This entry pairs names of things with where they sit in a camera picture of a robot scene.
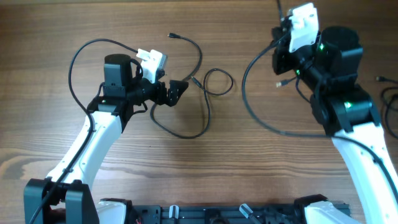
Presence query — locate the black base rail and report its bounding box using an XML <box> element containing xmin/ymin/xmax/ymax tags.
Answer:
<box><xmin>132</xmin><ymin>204</ymin><xmax>300</xmax><ymax>224</ymax></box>

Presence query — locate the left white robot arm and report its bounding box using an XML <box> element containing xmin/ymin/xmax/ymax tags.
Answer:
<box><xmin>24</xmin><ymin>50</ymin><xmax>188</xmax><ymax>223</ymax></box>

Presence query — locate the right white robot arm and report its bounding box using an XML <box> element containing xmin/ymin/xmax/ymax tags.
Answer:
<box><xmin>272</xmin><ymin>19</ymin><xmax>397</xmax><ymax>223</ymax></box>

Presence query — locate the black USB cable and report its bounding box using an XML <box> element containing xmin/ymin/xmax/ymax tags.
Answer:
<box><xmin>275</xmin><ymin>76</ymin><xmax>298</xmax><ymax>88</ymax></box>
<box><xmin>190</xmin><ymin>68</ymin><xmax>234</xmax><ymax>97</ymax></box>
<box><xmin>149</xmin><ymin>32</ymin><xmax>212</xmax><ymax>140</ymax></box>

